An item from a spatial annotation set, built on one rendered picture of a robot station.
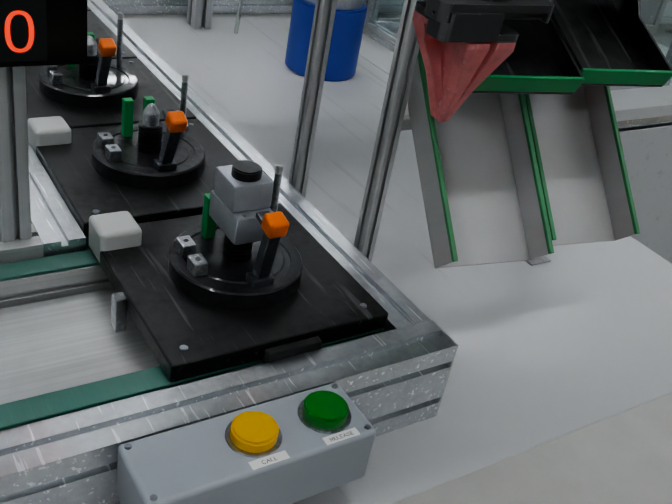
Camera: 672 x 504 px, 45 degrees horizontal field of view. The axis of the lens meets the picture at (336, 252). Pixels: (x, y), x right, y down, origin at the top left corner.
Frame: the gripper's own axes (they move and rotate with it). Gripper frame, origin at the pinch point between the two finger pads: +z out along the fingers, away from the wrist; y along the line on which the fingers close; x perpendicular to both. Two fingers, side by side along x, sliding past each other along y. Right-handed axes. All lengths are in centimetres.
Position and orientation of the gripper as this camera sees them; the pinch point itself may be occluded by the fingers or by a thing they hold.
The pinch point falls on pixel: (441, 108)
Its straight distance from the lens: 62.7
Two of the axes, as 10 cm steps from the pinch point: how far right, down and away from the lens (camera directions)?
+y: -8.4, 1.5, -5.2
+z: -1.9, 8.2, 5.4
